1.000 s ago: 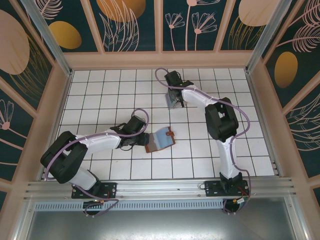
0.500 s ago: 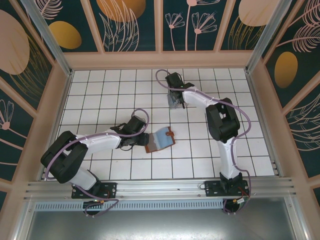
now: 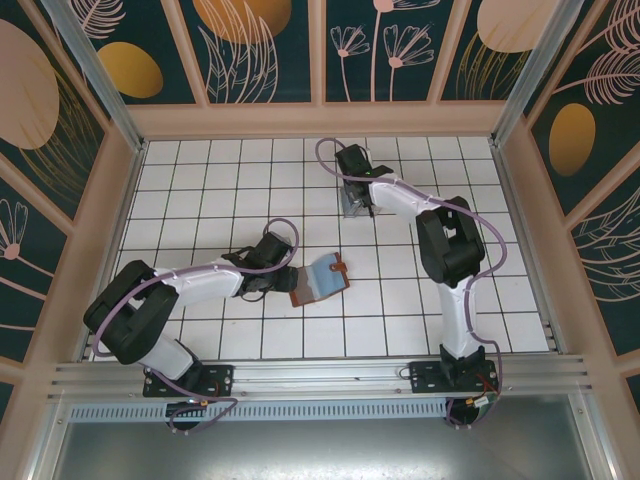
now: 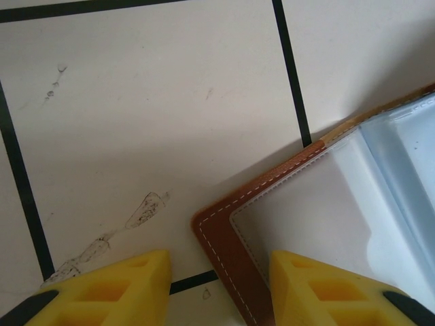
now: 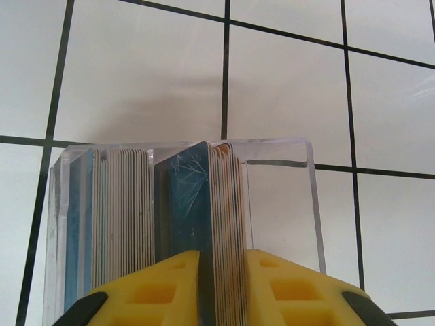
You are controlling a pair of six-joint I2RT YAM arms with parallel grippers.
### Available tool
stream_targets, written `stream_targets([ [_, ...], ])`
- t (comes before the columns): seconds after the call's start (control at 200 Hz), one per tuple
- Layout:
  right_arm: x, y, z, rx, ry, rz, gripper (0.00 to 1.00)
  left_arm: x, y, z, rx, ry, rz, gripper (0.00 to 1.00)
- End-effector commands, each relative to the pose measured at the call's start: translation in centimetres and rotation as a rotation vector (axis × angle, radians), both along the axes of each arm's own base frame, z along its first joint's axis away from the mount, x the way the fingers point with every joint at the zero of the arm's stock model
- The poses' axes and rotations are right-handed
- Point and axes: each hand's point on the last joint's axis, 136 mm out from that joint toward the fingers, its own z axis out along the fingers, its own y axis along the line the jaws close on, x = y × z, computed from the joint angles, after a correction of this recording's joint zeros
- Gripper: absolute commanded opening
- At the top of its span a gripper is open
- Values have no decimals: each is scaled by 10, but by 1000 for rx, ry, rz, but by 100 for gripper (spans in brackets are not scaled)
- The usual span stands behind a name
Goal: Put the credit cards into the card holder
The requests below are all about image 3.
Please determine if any clear plastic card box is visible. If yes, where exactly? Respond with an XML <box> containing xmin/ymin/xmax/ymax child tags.
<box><xmin>342</xmin><ymin>185</ymin><xmax>382</xmax><ymax>220</ymax></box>

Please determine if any brown leather card holder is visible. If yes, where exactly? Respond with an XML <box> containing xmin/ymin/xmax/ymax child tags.
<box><xmin>289</xmin><ymin>252</ymin><xmax>352</xmax><ymax>309</ymax></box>

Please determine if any grey metal shelf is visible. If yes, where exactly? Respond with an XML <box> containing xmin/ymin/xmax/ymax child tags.
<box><xmin>29</xmin><ymin>392</ymin><xmax>614</xmax><ymax>480</ymax></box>

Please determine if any long aluminium base rail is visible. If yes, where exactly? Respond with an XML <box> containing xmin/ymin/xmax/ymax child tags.
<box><xmin>47</xmin><ymin>354</ymin><xmax>594</xmax><ymax>401</ymax></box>

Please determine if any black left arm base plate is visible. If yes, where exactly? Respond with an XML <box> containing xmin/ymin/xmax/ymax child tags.
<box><xmin>143</xmin><ymin>364</ymin><xmax>236</xmax><ymax>399</ymax></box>

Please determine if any aluminium side rail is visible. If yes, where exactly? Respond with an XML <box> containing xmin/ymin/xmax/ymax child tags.
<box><xmin>74</xmin><ymin>144</ymin><xmax>147</xmax><ymax>362</ymax></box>
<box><xmin>492</xmin><ymin>144</ymin><xmax>566</xmax><ymax>352</ymax></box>

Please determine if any grey slotted cable duct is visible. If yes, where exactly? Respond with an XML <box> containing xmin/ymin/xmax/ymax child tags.
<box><xmin>64</xmin><ymin>397</ymin><xmax>451</xmax><ymax>424</ymax></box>

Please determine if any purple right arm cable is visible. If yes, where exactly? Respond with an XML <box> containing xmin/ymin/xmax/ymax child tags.
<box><xmin>314</xmin><ymin>137</ymin><xmax>507</xmax><ymax>431</ymax></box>

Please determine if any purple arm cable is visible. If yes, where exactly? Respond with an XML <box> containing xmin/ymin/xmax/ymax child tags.
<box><xmin>314</xmin><ymin>137</ymin><xmax>507</xmax><ymax>431</ymax></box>
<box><xmin>92</xmin><ymin>218</ymin><xmax>300</xmax><ymax>436</ymax></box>

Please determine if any aluminium corner post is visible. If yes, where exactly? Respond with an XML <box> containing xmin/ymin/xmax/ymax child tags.
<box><xmin>39</xmin><ymin>0</ymin><xmax>149</xmax><ymax>154</ymax></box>
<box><xmin>489</xmin><ymin>0</ymin><xmax>584</xmax><ymax>149</ymax></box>

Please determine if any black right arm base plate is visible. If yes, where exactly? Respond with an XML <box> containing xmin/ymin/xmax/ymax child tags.
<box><xmin>408</xmin><ymin>359</ymin><xmax>501</xmax><ymax>396</ymax></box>

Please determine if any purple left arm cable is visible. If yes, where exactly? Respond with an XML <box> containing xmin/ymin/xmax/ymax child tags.
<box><xmin>92</xmin><ymin>218</ymin><xmax>300</xmax><ymax>436</ymax></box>

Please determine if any large floral side wall panel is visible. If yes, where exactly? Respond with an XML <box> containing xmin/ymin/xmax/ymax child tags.
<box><xmin>524</xmin><ymin>0</ymin><xmax>640</xmax><ymax>217</ymax></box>

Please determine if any small floral side wall panel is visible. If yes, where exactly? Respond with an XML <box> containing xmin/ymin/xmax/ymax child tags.
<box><xmin>569</xmin><ymin>182</ymin><xmax>640</xmax><ymax>357</ymax></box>

